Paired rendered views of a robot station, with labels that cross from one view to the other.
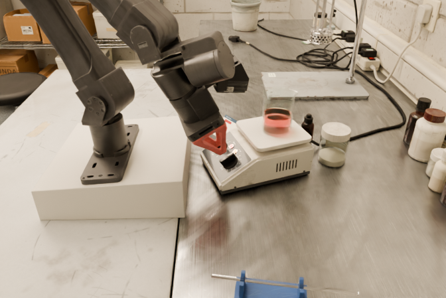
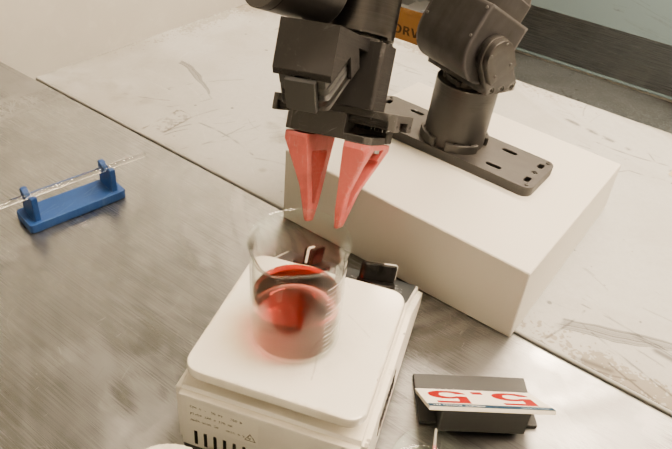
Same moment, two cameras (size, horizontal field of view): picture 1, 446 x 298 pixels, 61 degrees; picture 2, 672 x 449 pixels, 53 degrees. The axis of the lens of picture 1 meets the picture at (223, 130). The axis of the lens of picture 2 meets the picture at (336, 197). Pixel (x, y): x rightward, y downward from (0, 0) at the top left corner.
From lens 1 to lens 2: 0.94 m
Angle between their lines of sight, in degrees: 97
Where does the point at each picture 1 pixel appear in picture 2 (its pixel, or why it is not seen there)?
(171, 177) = not seen: hidden behind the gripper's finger
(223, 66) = not seen: outside the picture
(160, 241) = (265, 181)
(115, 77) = (463, 3)
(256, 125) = (350, 314)
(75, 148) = (509, 131)
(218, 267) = (165, 198)
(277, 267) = (92, 237)
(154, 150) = (411, 172)
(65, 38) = not seen: outside the picture
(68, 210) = not seen: hidden behind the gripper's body
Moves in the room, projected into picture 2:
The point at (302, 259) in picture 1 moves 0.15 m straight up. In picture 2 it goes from (63, 266) to (32, 122)
